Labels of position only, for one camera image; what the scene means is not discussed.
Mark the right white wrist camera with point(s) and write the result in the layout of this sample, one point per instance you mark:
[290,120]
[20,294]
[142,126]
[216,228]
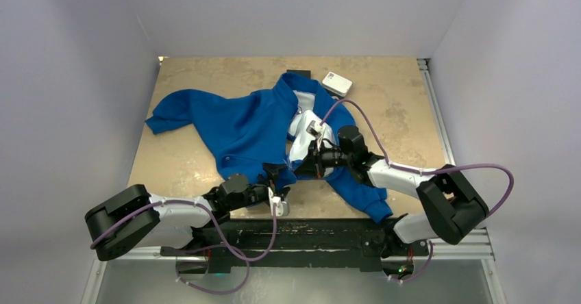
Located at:
[317,130]

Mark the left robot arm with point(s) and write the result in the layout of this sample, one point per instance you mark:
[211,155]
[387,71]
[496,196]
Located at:
[136,218]

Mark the black flat block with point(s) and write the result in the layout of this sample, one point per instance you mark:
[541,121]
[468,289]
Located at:
[303,73]

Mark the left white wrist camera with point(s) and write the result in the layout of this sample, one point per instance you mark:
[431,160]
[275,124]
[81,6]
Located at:
[278,203]

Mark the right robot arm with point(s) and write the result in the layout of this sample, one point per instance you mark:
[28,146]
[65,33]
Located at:
[452,207]

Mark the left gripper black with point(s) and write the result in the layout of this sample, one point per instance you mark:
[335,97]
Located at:
[272,171]

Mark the aluminium frame rail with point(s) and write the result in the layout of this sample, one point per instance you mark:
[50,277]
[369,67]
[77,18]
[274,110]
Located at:
[465,273]

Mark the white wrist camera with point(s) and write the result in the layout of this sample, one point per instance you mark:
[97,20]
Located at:
[317,130]
[278,203]

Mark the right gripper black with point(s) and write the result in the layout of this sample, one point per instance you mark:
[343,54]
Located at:
[312,165]

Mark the white small box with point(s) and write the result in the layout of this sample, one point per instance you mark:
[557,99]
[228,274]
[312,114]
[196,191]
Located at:
[337,84]

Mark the blue zip jacket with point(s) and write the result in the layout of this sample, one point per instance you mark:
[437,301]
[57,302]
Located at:
[244,133]

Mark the right side aluminium rail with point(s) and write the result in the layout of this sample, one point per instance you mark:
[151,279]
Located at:
[438,119]

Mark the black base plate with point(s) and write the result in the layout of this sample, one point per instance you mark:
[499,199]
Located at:
[323,243]

